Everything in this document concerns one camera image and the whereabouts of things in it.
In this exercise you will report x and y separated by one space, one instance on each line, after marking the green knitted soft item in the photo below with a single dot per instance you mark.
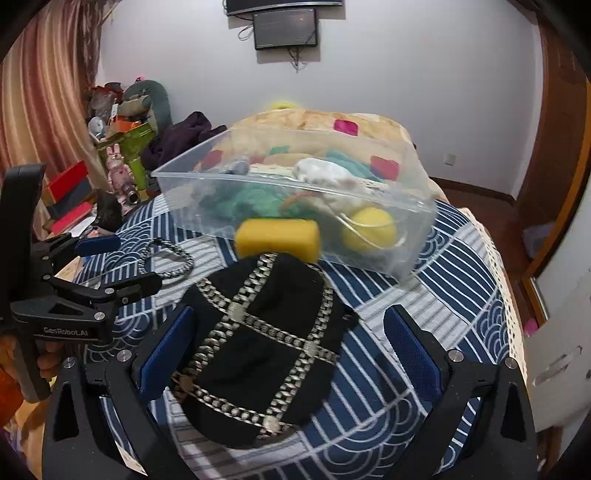
238 201

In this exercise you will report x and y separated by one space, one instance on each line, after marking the large wall television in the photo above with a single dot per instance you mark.
236 7

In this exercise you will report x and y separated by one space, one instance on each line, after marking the clear plastic storage box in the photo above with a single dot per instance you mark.
414 218

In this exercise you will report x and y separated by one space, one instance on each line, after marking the pink rabbit toy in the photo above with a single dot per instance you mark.
120 177

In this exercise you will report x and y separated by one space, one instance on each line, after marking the yellow round sponge ball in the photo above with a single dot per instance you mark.
369 229

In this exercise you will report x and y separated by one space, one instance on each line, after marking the red box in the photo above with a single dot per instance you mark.
68 198

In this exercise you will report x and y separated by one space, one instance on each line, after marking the yellow rectangular sponge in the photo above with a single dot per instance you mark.
298 237

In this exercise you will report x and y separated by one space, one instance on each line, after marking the grey green plush toy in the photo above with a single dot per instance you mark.
147 98

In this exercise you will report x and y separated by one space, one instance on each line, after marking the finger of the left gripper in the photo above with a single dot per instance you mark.
115 288
99 244

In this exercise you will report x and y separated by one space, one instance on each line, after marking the grey cloth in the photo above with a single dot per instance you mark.
237 166

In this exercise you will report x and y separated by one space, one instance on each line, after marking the dark purple clothing pile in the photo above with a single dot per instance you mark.
178 138

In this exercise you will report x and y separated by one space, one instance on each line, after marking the brown wooden door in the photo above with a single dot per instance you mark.
558 169

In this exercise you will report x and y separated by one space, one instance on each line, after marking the striped pink gold curtain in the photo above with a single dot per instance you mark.
49 61

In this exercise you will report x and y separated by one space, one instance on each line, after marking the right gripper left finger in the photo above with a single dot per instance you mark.
77 440

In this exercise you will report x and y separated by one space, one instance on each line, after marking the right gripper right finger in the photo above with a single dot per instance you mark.
502 441

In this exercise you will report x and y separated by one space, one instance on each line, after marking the navy patterned bedspread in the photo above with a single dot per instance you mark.
455 292

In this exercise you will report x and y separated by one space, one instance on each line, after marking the green cardboard box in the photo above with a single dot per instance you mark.
131 144

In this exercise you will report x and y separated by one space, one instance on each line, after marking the person's left hand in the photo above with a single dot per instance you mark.
48 362

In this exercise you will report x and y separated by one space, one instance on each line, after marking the small wall monitor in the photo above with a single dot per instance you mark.
287 28

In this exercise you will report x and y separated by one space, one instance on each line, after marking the beige fleece blanket colourful squares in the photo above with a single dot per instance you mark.
323 124

